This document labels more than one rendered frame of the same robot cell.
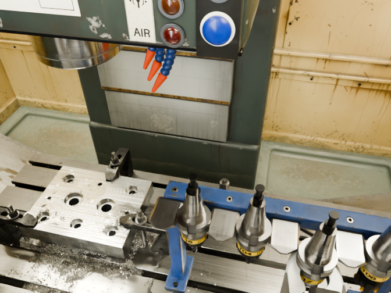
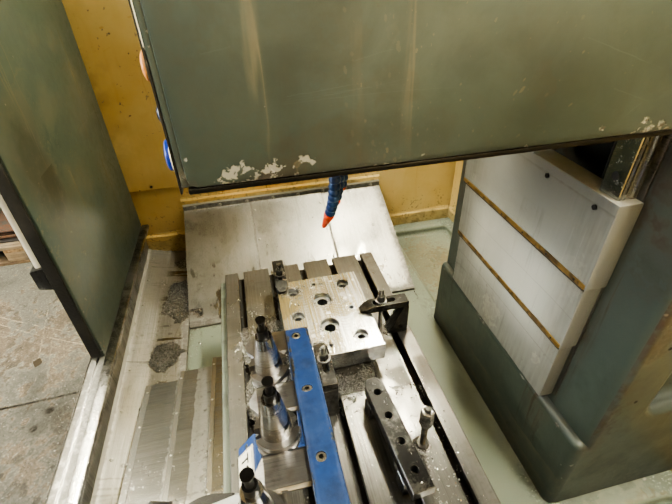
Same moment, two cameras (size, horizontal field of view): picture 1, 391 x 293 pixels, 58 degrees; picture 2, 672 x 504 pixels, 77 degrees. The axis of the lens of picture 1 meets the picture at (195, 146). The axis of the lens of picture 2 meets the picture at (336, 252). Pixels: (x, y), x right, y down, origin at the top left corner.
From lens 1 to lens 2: 0.54 m
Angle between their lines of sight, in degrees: 49
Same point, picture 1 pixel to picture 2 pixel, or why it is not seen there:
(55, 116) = not seen: hidden behind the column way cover
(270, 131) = not seen: outside the picture
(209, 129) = (528, 361)
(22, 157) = (387, 255)
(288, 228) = (295, 472)
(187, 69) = (531, 264)
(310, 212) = (329, 490)
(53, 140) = (436, 263)
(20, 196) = (320, 272)
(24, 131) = (426, 239)
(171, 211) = not seen: hidden behind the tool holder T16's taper
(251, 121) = (588, 402)
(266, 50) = (649, 312)
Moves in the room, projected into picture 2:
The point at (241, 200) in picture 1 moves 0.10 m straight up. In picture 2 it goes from (310, 400) to (305, 354)
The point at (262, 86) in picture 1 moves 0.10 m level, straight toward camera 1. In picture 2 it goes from (622, 363) to (575, 375)
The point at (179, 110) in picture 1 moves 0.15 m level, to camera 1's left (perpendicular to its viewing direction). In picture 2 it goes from (508, 310) to (467, 277)
